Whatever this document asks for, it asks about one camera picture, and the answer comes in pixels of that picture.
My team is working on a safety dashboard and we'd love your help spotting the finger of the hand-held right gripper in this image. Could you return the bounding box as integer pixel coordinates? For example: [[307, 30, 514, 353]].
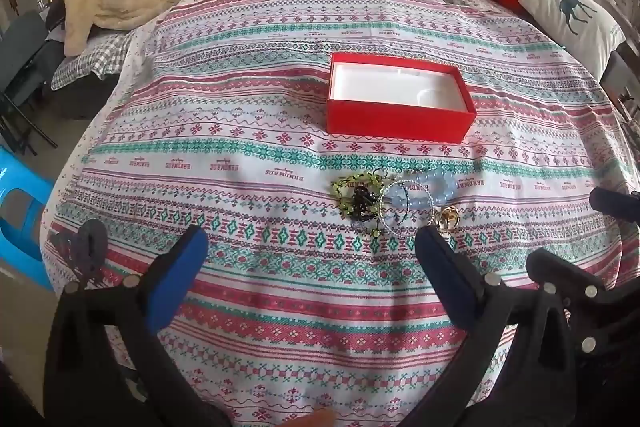
[[570, 276, 640, 360], [590, 188, 640, 224]]

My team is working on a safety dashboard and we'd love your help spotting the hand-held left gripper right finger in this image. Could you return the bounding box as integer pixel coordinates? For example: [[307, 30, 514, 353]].
[[400, 225, 576, 427]]

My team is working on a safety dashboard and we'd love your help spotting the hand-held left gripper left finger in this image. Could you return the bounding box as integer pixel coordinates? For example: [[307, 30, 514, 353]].
[[44, 219, 221, 427]]

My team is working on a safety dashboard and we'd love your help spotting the clear small-bead bracelet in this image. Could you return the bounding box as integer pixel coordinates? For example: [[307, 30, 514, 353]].
[[377, 180, 434, 236]]

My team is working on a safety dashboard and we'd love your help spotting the blue large-bead bracelet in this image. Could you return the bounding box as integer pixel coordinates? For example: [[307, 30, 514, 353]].
[[395, 172, 457, 210]]

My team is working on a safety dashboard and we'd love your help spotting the black beaded bracelet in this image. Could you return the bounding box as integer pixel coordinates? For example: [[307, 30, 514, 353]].
[[350, 187, 379, 223]]

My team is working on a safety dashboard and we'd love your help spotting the green beaded bracelet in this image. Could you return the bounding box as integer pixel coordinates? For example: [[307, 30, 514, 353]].
[[331, 173, 387, 208]]

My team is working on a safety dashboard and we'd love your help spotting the red cardboard box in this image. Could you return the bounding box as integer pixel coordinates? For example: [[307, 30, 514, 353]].
[[327, 52, 477, 144]]

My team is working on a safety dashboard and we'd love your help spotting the person's left hand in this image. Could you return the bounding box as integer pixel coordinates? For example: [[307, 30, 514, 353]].
[[294, 408, 337, 427]]

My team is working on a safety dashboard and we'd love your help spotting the patterned red green cloth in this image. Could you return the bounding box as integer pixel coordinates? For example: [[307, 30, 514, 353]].
[[40, 0, 640, 427]]

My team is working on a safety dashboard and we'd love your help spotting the blue plastic stool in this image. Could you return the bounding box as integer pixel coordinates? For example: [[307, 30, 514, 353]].
[[0, 145, 57, 292]]

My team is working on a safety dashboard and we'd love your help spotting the white deer print pillow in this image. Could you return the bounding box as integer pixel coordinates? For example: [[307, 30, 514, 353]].
[[517, 0, 627, 81]]

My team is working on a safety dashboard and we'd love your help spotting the grey checkered bed sheet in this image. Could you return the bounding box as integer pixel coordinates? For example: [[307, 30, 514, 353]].
[[50, 29, 137, 92]]

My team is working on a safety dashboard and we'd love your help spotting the dark chair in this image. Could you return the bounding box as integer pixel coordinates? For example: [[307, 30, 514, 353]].
[[0, 11, 67, 158]]

